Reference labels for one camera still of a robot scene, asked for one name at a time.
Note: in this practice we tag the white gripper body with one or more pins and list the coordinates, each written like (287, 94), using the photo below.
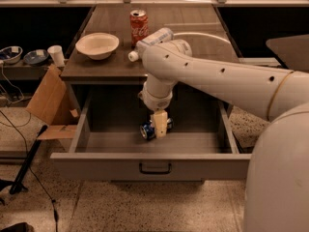
(156, 103)

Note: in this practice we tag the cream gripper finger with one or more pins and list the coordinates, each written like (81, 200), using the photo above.
(159, 120)

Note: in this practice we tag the blue pepsi can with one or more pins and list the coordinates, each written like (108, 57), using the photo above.
(147, 129)

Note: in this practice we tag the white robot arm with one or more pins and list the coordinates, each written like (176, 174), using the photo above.
(277, 184)

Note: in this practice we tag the grey open drawer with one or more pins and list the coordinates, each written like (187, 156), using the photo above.
(108, 145)

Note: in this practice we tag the grey cabinet with counter top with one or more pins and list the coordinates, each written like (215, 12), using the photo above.
(116, 80)

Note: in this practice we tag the red coca-cola can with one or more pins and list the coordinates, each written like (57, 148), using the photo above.
(138, 26)

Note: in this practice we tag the clear plastic water bottle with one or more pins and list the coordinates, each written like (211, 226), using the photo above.
(162, 35)

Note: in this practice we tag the white paper bowl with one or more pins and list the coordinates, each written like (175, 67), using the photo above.
(97, 46)

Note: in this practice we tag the brown cardboard box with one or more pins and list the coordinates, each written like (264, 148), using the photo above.
(52, 104)

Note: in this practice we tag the white paper cup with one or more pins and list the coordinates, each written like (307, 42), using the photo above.
(57, 55)

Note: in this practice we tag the blue bowl on shelf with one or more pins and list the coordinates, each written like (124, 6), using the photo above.
(36, 57)

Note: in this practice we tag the blue and white bowl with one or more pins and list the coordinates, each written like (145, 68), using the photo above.
(11, 54)

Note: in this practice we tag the black tripod leg left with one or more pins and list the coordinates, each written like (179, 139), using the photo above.
(17, 186)

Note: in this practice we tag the black drawer handle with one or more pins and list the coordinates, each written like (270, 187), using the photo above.
(155, 169)

